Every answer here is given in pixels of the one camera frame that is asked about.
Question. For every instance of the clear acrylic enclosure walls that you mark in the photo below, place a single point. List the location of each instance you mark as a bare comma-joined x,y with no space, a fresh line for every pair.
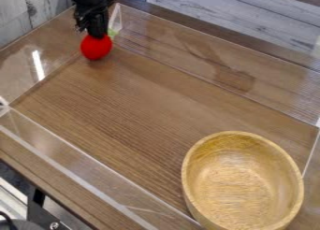
97,130

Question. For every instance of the oval wooden bowl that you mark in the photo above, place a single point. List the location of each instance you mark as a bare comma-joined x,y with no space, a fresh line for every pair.
241,183

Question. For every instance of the black metal bracket with bolt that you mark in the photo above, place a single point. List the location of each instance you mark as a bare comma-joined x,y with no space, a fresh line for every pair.
38,215

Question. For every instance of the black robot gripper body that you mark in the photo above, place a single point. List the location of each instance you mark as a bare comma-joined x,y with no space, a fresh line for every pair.
84,7

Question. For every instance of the red plush strawberry toy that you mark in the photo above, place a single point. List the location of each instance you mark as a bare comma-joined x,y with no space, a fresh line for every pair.
95,48

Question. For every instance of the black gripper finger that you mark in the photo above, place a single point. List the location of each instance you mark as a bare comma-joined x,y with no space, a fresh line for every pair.
97,24

